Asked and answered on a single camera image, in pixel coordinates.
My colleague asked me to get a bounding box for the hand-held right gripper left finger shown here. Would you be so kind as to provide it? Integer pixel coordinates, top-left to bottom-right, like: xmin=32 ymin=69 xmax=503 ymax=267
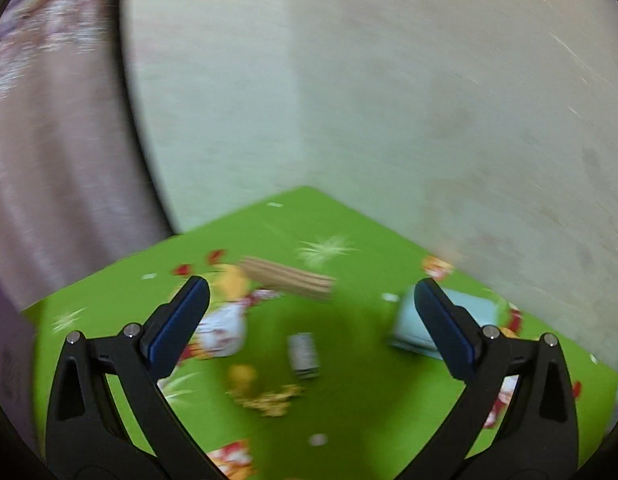
xmin=45 ymin=276 xmax=224 ymax=480

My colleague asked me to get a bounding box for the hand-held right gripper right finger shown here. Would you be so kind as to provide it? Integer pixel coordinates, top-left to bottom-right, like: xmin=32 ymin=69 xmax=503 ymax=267
xmin=394 ymin=277 xmax=580 ymax=480

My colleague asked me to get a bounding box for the light blue box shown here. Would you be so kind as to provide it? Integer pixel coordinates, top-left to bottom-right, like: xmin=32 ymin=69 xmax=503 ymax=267
xmin=389 ymin=287 xmax=500 ymax=361

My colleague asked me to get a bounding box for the purple cardboard box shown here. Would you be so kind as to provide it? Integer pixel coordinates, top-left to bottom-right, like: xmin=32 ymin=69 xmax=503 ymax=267
xmin=0 ymin=270 xmax=40 ymax=456

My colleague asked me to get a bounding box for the green printed desktop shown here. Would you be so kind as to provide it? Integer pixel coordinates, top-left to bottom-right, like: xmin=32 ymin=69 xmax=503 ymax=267
xmin=21 ymin=186 xmax=618 ymax=480

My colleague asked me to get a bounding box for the wooden slatted piece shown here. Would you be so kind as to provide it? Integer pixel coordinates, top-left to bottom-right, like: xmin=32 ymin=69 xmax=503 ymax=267
xmin=239 ymin=256 xmax=337 ymax=303

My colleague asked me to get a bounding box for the small black-and-white box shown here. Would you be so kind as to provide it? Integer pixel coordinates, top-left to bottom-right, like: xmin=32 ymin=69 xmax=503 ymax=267
xmin=287 ymin=332 xmax=320 ymax=380

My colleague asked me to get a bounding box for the pink embroidered curtain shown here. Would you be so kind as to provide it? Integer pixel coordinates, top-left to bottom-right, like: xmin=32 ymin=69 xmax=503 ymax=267
xmin=0 ymin=0 xmax=174 ymax=311

